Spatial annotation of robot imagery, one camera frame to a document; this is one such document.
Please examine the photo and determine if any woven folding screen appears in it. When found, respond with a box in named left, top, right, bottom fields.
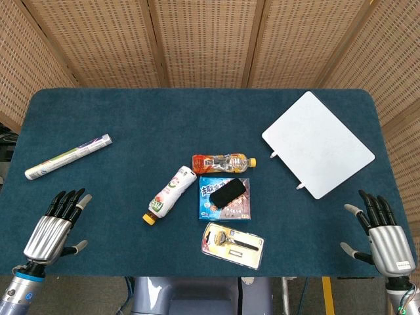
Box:
left=0, top=0, right=420, bottom=230

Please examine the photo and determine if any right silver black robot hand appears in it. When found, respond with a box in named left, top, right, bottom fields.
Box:
left=339, top=189, right=417, bottom=280

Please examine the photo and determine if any white peach tea bottle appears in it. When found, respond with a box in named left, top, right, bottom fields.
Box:
left=142, top=165, right=198, bottom=226

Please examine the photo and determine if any black sponge pad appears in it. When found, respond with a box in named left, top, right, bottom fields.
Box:
left=209, top=178, right=247, bottom=209

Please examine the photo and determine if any grey robot torso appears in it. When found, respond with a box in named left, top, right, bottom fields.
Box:
left=131, top=276, right=274, bottom=315

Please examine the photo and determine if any yellow razor blister pack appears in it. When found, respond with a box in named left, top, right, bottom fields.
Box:
left=201, top=222, right=265, bottom=271

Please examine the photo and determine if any blue cookie box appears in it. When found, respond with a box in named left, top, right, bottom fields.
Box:
left=198, top=176, right=251, bottom=222

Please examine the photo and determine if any white magnetic board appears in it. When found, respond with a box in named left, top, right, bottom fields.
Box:
left=261, top=91, right=376, bottom=200

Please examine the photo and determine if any clear orange label bottle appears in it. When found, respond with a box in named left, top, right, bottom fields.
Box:
left=191, top=154, right=257, bottom=175

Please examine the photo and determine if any dark blue table cloth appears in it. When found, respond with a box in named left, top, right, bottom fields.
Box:
left=0, top=87, right=418, bottom=278

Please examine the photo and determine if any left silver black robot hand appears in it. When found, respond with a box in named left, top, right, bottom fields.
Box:
left=22, top=188, right=93, bottom=266

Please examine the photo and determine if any white silver toothpaste tube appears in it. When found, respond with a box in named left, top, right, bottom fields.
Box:
left=24, top=133, right=114, bottom=180

